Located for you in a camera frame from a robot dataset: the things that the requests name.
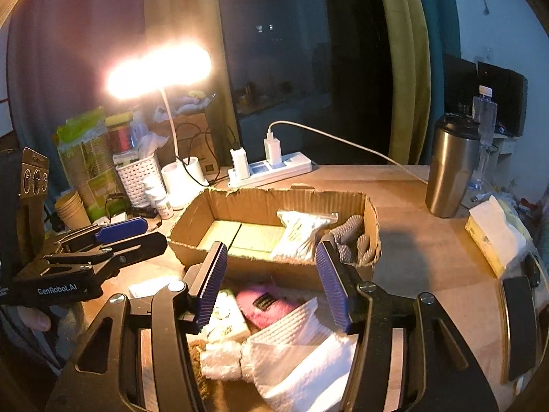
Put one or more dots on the brown teddy bear plush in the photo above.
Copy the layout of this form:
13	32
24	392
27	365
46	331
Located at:
196	348

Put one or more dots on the black phone on table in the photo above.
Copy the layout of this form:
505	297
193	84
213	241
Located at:
521	326

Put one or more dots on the white charger with black cable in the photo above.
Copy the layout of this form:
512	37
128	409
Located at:
240	164

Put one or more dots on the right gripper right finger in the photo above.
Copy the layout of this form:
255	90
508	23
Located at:
440	372

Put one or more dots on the brown cardboard box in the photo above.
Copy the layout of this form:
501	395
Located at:
246	221

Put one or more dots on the white power strip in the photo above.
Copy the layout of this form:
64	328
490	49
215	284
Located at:
262	173

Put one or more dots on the white pill bottle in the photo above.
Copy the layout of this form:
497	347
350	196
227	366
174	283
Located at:
154	188
163	207

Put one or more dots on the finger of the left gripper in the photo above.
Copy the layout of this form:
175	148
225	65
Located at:
106	261
91	236

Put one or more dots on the clear plastic water bottle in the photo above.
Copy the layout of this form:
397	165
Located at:
485	114

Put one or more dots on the white plastic basket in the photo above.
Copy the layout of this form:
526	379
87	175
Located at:
131	176

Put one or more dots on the red thread spool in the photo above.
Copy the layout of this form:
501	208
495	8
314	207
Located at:
120	138

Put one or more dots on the brown paper bag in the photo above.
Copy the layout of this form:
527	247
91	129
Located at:
194	139

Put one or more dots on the stack of paper cups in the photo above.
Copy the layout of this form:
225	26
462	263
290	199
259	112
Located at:
71	211

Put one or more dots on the green paper cup package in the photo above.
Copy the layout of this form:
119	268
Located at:
87	160

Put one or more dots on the black computer monitor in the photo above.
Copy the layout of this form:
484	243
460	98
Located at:
509	92

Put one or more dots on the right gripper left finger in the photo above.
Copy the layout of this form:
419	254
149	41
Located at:
105	374

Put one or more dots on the white embossed paper towel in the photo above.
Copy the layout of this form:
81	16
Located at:
298	363

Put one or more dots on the pink fluffy plush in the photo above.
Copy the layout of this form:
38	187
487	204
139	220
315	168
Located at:
263	304

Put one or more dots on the white cloth bag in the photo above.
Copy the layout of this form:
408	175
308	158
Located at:
301	230

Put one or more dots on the stainless steel tumbler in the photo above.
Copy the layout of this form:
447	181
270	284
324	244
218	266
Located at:
455	156

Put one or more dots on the person's left hand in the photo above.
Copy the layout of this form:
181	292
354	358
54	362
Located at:
34	319

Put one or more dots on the yellow tissue pack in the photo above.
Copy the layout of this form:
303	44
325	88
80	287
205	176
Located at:
492	226

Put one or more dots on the white desk lamp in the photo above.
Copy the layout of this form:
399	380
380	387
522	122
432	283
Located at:
167	70

